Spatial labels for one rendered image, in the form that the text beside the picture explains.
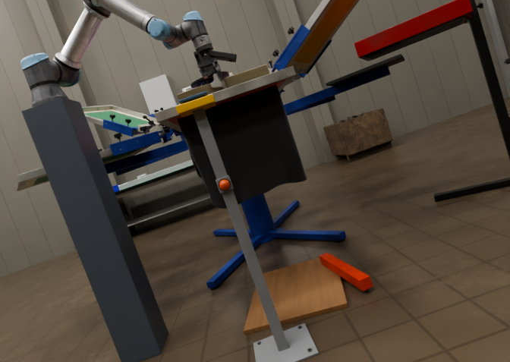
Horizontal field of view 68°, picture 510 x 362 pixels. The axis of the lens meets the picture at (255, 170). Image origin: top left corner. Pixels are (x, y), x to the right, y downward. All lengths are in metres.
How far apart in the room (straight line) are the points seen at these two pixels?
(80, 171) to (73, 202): 0.14
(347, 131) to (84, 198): 4.25
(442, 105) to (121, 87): 5.44
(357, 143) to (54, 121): 4.37
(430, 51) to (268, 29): 2.78
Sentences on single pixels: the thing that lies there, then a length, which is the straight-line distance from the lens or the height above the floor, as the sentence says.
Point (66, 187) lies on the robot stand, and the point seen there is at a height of 0.83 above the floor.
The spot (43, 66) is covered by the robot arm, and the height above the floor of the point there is 1.36.
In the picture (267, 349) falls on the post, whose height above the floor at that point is 0.01.
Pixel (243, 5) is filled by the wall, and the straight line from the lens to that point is 6.77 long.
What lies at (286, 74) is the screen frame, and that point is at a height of 0.96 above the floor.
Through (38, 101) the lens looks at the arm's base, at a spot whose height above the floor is 1.22.
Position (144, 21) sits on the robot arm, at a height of 1.34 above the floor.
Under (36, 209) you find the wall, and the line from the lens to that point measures 7.32.
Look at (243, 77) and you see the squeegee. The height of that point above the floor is 1.03.
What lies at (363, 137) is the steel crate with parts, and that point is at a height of 0.28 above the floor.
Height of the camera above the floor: 0.76
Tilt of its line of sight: 4 degrees down
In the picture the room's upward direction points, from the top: 19 degrees counter-clockwise
